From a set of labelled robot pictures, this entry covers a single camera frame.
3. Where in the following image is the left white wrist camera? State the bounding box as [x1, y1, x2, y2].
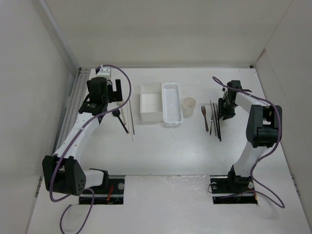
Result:
[95, 66, 111, 79]

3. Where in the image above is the brown wooden fork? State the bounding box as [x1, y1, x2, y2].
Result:
[201, 105, 209, 132]

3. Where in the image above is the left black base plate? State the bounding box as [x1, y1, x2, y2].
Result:
[91, 175, 125, 205]

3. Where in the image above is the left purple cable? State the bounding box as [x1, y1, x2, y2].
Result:
[49, 64, 134, 230]

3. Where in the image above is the white perforated tray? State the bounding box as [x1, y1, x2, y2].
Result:
[161, 83, 183, 127]

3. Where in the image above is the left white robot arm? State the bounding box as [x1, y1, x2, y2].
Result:
[42, 77, 122, 196]

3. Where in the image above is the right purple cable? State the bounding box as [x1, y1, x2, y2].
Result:
[212, 76, 285, 209]

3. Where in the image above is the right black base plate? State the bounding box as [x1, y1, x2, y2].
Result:
[209, 175, 258, 205]

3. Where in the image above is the light wooden chopstick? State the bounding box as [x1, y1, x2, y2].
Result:
[120, 107, 130, 135]

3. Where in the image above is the aluminium rail frame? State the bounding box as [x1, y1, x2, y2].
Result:
[53, 67, 91, 152]

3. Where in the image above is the black plastic spoon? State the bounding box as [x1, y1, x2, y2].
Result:
[112, 109, 129, 134]

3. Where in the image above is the white square box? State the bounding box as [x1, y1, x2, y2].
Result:
[140, 82, 163, 122]

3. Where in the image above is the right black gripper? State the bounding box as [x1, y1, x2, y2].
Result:
[217, 97, 238, 120]

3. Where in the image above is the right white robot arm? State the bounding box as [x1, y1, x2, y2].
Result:
[211, 80, 282, 194]

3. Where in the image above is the purple cable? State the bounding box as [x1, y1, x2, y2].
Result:
[212, 76, 285, 209]
[49, 64, 134, 230]

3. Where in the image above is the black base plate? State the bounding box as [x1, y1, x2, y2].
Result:
[91, 175, 125, 205]
[209, 175, 258, 205]

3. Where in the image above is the white paper cup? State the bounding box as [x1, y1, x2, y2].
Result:
[182, 97, 196, 117]

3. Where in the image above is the small metal fork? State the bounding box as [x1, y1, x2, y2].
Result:
[209, 115, 213, 136]

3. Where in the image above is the black chopstick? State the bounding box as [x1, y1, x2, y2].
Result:
[215, 104, 222, 142]
[213, 103, 221, 141]

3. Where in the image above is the silver metal chopstick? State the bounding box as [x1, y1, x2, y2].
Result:
[129, 100, 135, 135]

